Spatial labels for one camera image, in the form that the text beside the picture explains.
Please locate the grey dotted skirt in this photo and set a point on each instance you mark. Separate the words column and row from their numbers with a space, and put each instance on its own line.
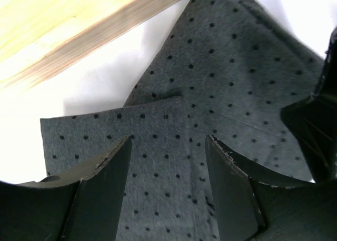
column 225, row 70

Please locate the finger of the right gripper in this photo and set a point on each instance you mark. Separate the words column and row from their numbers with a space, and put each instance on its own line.
column 312, row 121

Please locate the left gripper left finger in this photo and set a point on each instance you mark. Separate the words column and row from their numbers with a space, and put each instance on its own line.
column 83, row 203

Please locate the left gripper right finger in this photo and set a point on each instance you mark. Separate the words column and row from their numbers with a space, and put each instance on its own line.
column 253, row 202

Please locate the wooden clothes rack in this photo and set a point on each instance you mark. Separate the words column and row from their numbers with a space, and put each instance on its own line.
column 41, row 38

